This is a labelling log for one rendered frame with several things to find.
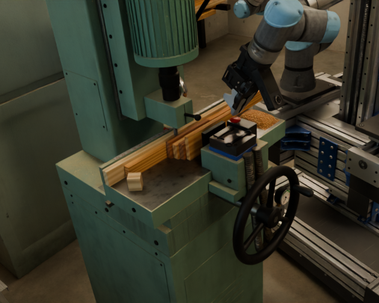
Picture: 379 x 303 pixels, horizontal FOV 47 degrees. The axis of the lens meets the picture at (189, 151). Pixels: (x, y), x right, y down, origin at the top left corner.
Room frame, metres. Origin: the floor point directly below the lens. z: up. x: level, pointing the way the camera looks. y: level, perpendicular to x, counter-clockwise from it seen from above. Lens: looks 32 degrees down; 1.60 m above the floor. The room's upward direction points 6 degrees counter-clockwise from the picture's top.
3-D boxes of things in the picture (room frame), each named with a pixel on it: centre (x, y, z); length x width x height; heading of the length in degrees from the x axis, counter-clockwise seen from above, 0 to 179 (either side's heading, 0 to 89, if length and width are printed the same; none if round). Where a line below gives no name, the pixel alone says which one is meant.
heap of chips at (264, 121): (1.30, -0.24, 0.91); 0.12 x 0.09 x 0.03; 43
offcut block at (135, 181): (0.98, 0.16, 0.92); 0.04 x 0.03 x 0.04; 86
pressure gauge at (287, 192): (1.19, -0.30, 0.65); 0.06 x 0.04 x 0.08; 133
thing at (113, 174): (1.21, 0.02, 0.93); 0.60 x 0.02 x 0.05; 133
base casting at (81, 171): (1.26, 0.12, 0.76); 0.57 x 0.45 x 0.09; 43
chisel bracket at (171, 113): (1.18, 0.05, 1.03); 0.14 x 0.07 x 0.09; 43
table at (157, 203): (1.12, -0.07, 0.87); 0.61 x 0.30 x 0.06; 133
